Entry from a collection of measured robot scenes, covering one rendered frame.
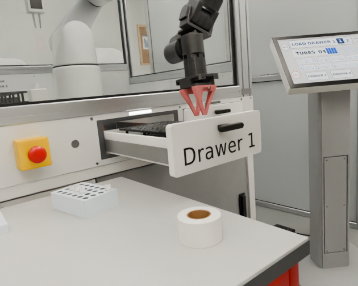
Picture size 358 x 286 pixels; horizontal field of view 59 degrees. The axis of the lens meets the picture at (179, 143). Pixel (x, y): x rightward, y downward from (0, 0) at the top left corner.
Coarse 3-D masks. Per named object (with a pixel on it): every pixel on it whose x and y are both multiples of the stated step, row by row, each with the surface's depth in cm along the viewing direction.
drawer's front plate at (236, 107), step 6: (234, 102) 123; (240, 102) 124; (210, 108) 114; (216, 108) 116; (222, 108) 118; (234, 108) 122; (240, 108) 124; (186, 114) 107; (192, 114) 109; (210, 114) 114; (216, 114) 116; (222, 114) 118; (186, 120) 108
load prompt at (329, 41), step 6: (348, 36) 150; (294, 42) 148; (300, 42) 148; (306, 42) 148; (312, 42) 148; (318, 42) 148; (324, 42) 148; (330, 42) 148; (336, 42) 148; (342, 42) 148; (348, 42) 148
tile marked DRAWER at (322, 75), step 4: (308, 72) 138; (312, 72) 138; (316, 72) 138; (320, 72) 138; (324, 72) 138; (308, 76) 137; (312, 76) 137; (316, 76) 137; (320, 76) 137; (324, 76) 137; (308, 80) 136; (312, 80) 136
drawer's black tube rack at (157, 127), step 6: (132, 126) 94; (138, 126) 93; (144, 126) 92; (150, 126) 91; (156, 126) 89; (162, 126) 88; (126, 132) 91; (144, 132) 81; (150, 132) 79; (156, 132) 77
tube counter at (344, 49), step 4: (320, 48) 146; (324, 48) 146; (328, 48) 146; (332, 48) 146; (336, 48) 146; (340, 48) 146; (344, 48) 146; (348, 48) 146; (352, 48) 146; (356, 48) 146; (320, 52) 144; (324, 52) 144; (328, 52) 144; (332, 52) 144; (336, 52) 144; (340, 52) 144; (344, 52) 144; (348, 52) 144; (352, 52) 144
